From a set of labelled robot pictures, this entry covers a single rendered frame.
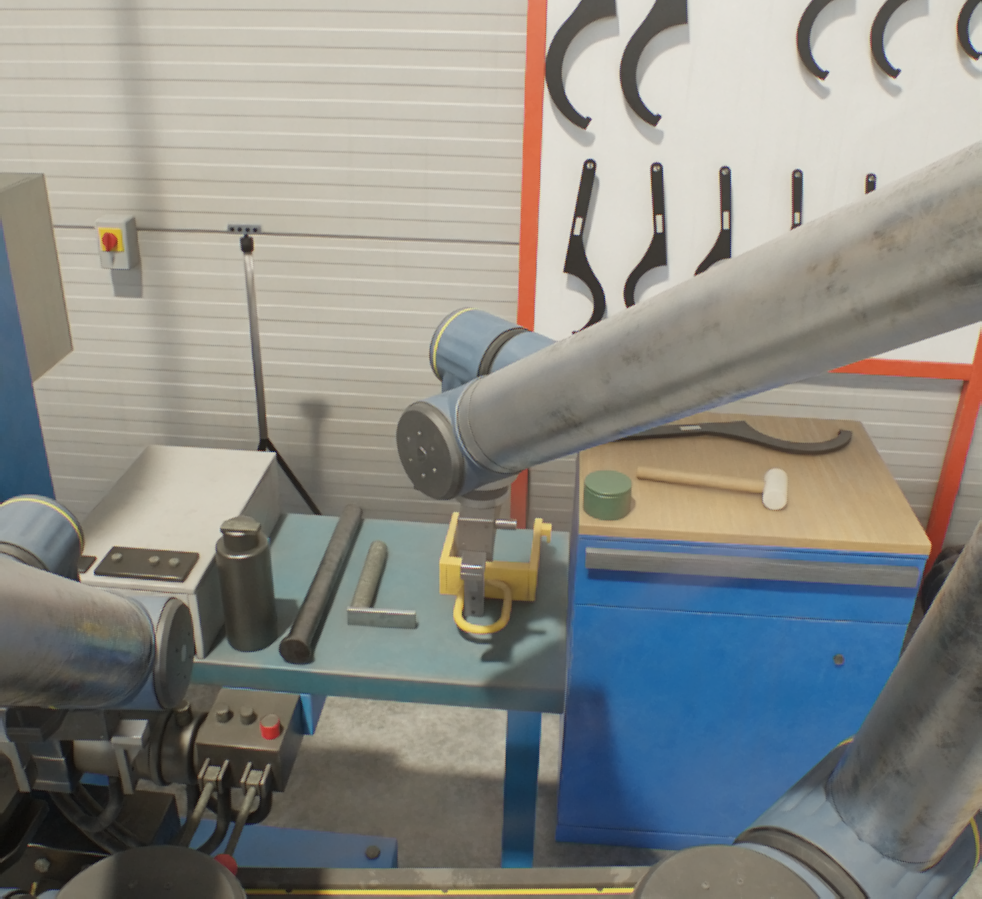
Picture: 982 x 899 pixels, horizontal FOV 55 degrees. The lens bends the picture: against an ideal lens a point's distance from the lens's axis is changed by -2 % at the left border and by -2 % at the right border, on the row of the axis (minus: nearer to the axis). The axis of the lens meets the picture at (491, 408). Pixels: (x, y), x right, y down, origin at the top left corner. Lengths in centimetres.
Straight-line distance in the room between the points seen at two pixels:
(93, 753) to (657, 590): 115
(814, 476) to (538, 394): 150
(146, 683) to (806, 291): 66
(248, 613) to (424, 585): 31
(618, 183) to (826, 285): 228
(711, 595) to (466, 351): 107
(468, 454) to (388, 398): 228
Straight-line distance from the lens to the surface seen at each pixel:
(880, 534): 212
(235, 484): 165
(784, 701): 231
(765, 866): 104
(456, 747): 282
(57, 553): 114
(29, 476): 184
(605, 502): 198
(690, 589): 209
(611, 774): 244
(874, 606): 219
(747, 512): 210
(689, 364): 72
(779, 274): 67
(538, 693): 142
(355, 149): 299
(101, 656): 83
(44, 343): 221
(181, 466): 173
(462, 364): 118
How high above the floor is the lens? 200
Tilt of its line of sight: 26 degrees down
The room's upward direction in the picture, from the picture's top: 1 degrees clockwise
